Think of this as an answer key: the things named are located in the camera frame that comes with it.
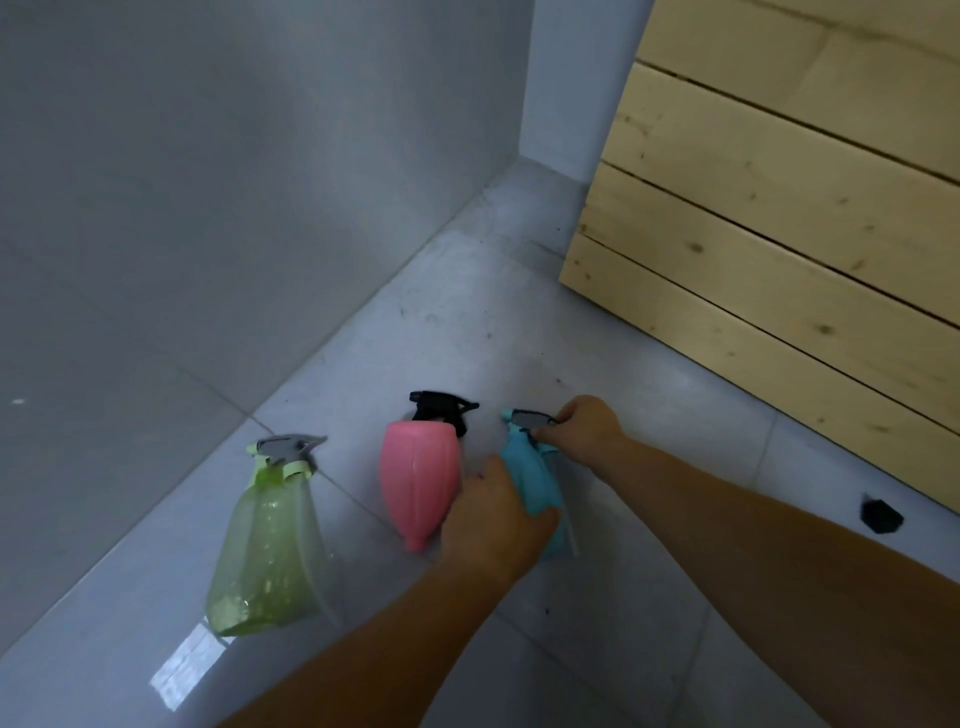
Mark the person's right hand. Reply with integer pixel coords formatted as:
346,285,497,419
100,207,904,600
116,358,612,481
531,395,630,477

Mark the person's left hand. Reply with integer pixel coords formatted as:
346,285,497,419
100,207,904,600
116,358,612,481
439,454,562,581

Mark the blue spray bottle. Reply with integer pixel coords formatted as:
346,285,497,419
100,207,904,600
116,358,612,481
500,408,579,562

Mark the person's right forearm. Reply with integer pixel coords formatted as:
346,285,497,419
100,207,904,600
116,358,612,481
597,436,960,728

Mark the person's left forearm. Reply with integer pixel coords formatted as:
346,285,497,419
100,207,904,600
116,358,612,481
217,553,519,728

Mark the pink spray bottle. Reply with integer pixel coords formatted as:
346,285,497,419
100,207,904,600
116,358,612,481
378,390,480,554

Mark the green spray bottle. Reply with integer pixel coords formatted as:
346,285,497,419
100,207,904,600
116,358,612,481
205,434,340,639

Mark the wooden plank cabinet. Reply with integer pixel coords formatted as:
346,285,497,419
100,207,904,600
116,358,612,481
559,0,960,516

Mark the small black object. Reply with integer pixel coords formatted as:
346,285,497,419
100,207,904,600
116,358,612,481
860,495,905,535

